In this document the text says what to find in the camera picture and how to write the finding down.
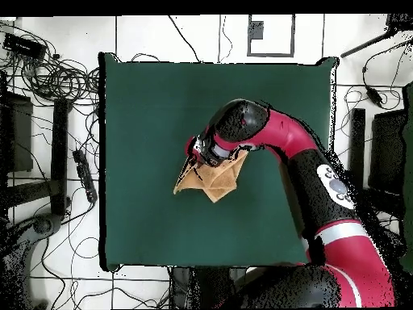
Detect black power strip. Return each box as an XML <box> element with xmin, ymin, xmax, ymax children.
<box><xmin>72</xmin><ymin>149</ymin><xmax>98</xmax><ymax>203</ymax></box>

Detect black square case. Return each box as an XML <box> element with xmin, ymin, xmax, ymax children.
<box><xmin>368</xmin><ymin>108</ymin><xmax>408</xmax><ymax>195</ymax></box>
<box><xmin>0</xmin><ymin>91</ymin><xmax>34</xmax><ymax>173</ymax></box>

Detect black tripod pole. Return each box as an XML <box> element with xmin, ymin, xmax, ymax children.
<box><xmin>340</xmin><ymin>13</ymin><xmax>413</xmax><ymax>59</ymax></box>

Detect black electronics box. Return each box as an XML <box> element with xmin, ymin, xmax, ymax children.
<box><xmin>2</xmin><ymin>32</ymin><xmax>48</xmax><ymax>61</ymax></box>

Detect black power adapter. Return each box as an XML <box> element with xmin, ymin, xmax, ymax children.
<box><xmin>365</xmin><ymin>87</ymin><xmax>384</xmax><ymax>108</ymax></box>

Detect black cable coil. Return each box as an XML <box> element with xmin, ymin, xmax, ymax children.
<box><xmin>30</xmin><ymin>57</ymin><xmax>100</xmax><ymax>102</ymax></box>

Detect grey stand base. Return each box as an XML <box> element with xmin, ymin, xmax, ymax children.
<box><xmin>0</xmin><ymin>212</ymin><xmax>64</xmax><ymax>310</ymax></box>

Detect tan terry towel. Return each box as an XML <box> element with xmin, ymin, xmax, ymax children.
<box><xmin>173</xmin><ymin>149</ymin><xmax>250</xmax><ymax>203</ymax></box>

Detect dark green table cloth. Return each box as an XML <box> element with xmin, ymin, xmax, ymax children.
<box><xmin>98</xmin><ymin>51</ymin><xmax>340</xmax><ymax>271</ymax></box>

